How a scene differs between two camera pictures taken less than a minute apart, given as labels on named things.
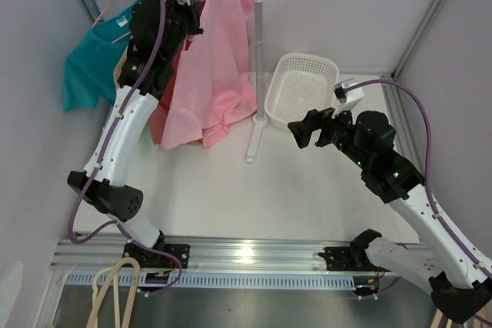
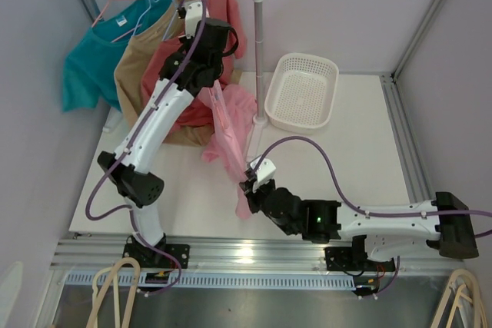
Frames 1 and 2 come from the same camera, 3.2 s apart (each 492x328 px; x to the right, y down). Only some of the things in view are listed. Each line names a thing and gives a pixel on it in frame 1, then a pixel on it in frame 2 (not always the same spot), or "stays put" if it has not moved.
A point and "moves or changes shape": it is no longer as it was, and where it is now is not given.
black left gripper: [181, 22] to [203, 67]
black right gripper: [316, 120] to [253, 197]
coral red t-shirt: [157, 116] moves or changes shape
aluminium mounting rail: [204, 256] stays put
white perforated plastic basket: [300, 84] stays put
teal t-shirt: [91, 62] stays put
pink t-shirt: [214, 90] to [232, 108]
